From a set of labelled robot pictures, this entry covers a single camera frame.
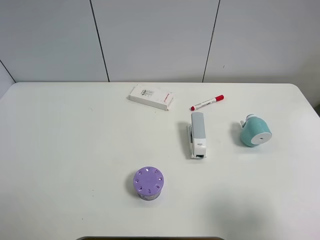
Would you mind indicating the teal pencil sharpener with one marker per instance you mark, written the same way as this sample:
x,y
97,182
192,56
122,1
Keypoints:
x,y
254,131

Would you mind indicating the white grey stapler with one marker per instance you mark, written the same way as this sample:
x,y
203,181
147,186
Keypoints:
x,y
197,136

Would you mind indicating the white cardboard box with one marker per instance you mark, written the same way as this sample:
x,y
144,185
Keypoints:
x,y
151,96

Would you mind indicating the purple round container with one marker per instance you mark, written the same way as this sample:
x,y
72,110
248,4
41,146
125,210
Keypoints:
x,y
148,182

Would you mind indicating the red whiteboard marker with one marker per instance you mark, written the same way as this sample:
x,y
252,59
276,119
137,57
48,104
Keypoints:
x,y
207,102

